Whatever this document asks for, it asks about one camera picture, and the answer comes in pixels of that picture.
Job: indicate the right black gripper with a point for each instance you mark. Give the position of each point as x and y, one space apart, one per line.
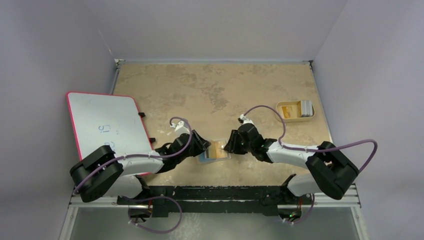
235 140

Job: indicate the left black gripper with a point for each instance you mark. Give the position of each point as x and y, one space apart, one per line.
200 145

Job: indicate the beige leather card holder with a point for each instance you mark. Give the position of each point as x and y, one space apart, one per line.
203 160

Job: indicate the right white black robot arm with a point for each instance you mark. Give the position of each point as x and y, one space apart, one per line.
330 172

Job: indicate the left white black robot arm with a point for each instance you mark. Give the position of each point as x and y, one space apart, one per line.
101 173

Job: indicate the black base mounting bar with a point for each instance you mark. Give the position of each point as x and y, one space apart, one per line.
159 201

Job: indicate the cream oval tray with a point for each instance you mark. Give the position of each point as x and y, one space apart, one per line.
287 121

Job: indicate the white pink-framed whiteboard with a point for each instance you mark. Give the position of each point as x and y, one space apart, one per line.
100 119

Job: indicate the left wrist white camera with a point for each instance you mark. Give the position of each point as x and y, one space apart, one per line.
180 128

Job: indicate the wrist white camera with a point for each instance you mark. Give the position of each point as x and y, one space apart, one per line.
244 120
180 128

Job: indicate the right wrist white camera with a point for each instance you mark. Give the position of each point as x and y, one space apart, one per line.
244 120

